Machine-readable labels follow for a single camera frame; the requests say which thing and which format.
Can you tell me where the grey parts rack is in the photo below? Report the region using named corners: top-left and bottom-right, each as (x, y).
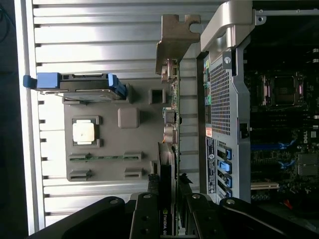
top-left (62, 79), bottom-right (176, 195)

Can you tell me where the hard disk in blue carrier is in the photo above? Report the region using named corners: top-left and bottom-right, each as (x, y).
top-left (22, 72), bottom-right (127, 103)

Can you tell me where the black open PC case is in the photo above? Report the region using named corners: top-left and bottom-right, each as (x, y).
top-left (196, 0), bottom-right (319, 207)

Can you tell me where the green RAM stick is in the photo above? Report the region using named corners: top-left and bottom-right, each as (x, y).
top-left (69, 155), bottom-right (140, 162)

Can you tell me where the silver CPU chip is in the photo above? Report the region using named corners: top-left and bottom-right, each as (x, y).
top-left (72, 119), bottom-right (96, 145)

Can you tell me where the CPU socket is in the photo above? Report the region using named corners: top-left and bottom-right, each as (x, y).
top-left (259, 73), bottom-right (305, 108)

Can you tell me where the white PCI expansion slot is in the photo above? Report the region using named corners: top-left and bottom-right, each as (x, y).
top-left (250, 183), bottom-right (279, 190)

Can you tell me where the long expansion slot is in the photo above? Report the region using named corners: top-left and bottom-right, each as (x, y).
top-left (250, 140), bottom-right (297, 150)

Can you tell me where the green motherboard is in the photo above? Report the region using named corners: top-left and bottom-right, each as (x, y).
top-left (245, 48), bottom-right (319, 204)

